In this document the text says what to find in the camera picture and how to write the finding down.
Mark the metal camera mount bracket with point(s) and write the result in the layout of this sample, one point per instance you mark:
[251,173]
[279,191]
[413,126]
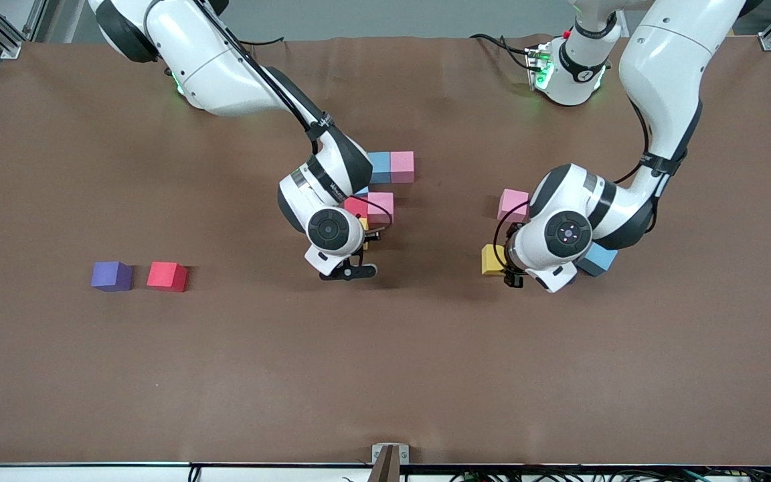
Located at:
[390,455]

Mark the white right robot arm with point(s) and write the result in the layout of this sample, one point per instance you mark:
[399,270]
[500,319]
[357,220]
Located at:
[225,73]

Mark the red foam cube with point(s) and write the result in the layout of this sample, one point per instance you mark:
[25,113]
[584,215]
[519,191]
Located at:
[357,206]
[166,276]

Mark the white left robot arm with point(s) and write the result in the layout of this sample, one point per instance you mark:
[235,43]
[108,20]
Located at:
[666,80]

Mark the pink foam cube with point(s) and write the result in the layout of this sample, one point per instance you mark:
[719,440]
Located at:
[402,167]
[511,204]
[380,207]

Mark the yellow foam cube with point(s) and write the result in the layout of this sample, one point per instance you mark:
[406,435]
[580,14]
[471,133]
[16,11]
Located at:
[492,260]
[363,224]

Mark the brown table mat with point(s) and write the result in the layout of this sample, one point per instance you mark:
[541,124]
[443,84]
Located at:
[385,375]

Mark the purple foam cube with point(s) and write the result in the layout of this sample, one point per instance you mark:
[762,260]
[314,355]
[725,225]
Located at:
[112,276]

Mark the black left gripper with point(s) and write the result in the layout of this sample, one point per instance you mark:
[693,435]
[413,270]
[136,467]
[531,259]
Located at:
[510,265]

